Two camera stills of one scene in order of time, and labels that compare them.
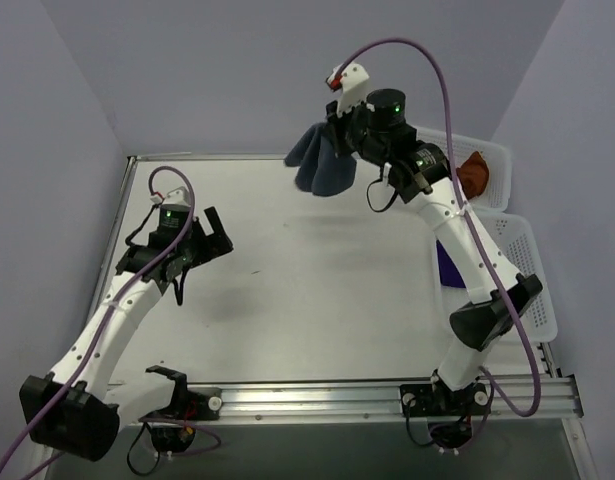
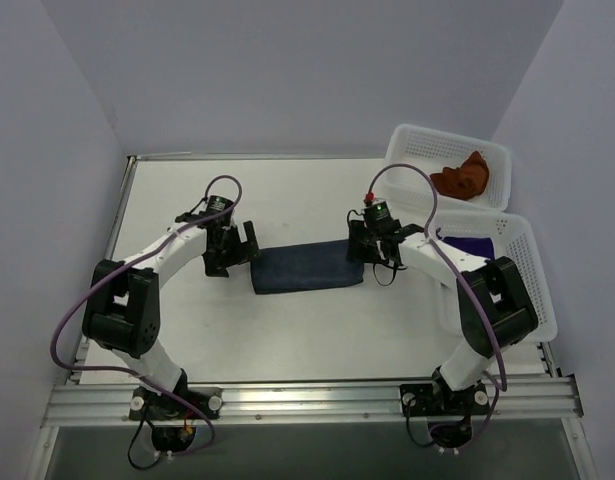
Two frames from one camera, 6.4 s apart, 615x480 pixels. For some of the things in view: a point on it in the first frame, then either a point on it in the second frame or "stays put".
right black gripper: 341,132 -> 366,248
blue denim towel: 319,169 -> 305,266
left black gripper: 207,240 -> 235,245
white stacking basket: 514,240 stays put
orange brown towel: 473,173 stays put
